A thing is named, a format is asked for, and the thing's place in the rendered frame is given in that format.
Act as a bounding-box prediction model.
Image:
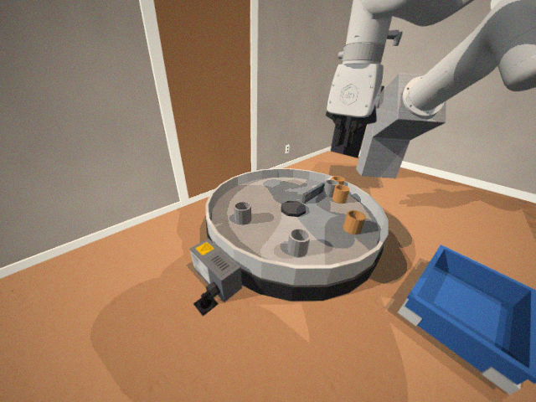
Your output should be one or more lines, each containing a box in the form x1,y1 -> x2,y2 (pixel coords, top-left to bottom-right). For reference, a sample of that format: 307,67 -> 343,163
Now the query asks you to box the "bronze bushing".
343,210 -> 366,235
332,176 -> 345,185
332,185 -> 349,204

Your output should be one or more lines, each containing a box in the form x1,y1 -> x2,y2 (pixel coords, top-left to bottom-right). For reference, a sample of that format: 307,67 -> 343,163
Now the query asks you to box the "blue shallow tray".
398,245 -> 536,394

